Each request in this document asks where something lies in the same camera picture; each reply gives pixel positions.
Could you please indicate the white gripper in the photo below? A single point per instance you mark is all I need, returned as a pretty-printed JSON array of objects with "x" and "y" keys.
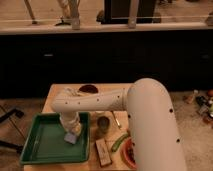
[{"x": 71, "y": 123}]

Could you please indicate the blue sponge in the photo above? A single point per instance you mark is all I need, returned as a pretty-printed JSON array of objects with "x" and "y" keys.
[{"x": 70, "y": 138}]

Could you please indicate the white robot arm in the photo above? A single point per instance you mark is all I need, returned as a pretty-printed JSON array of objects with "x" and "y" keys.
[{"x": 155, "y": 137}]

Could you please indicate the green plastic tray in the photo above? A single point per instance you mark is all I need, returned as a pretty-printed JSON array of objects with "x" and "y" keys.
[{"x": 45, "y": 143}]

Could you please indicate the dark metal cup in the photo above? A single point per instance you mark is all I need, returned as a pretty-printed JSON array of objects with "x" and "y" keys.
[{"x": 103, "y": 124}]

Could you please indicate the dark red bowl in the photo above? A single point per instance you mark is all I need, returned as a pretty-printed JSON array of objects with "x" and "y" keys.
[{"x": 88, "y": 89}]

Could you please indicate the metal spoon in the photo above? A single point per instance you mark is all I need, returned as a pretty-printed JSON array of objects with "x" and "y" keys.
[{"x": 116, "y": 120}]

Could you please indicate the brown wooden block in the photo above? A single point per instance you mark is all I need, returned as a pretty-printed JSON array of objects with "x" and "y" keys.
[{"x": 103, "y": 153}]

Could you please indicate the green cucumber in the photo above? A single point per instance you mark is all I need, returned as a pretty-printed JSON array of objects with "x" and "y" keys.
[{"x": 118, "y": 142}]

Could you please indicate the red bowl with food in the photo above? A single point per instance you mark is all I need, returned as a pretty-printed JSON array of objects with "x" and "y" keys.
[{"x": 128, "y": 154}]

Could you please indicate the black cabinet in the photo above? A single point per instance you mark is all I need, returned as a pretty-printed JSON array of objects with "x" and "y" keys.
[{"x": 30, "y": 64}]

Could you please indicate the pile of toys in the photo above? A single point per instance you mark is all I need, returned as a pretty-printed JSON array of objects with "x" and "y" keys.
[{"x": 205, "y": 105}]

